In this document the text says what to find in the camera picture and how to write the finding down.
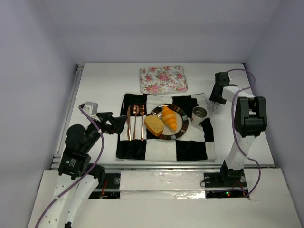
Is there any yellow bread slice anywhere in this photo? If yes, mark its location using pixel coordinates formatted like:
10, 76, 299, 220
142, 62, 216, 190
144, 115, 165, 137

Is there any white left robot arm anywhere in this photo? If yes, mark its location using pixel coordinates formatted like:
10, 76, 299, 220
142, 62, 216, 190
35, 106, 127, 228

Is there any white foil covered block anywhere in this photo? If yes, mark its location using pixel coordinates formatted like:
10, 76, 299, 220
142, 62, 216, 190
119, 171, 206, 200

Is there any black white checkered cloth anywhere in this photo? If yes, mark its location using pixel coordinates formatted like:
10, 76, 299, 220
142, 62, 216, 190
116, 94, 217, 162

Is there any dark rimmed beige plate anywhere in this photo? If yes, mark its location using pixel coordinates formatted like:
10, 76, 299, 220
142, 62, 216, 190
146, 104, 189, 140

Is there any copper spoon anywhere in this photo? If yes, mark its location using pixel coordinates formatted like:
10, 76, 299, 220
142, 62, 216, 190
133, 104, 140, 140

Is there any copper table knife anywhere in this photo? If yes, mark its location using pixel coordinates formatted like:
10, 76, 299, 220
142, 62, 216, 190
127, 106, 132, 141

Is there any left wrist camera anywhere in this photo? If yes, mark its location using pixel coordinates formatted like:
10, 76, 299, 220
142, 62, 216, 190
80, 101, 98, 116

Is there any floral rectangular tray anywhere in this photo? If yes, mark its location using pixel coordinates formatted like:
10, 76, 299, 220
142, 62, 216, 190
139, 65, 188, 95

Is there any white steel cup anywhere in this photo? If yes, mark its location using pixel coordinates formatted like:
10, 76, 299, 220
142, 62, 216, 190
191, 106, 208, 125

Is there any copper fork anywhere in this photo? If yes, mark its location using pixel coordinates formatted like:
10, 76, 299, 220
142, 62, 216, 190
140, 105, 145, 141

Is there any aluminium frame rail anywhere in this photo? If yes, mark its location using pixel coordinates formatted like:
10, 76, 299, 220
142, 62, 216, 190
49, 63, 85, 170

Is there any orange striped croissant bread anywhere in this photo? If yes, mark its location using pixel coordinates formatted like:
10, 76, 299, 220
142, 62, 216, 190
161, 106, 177, 132

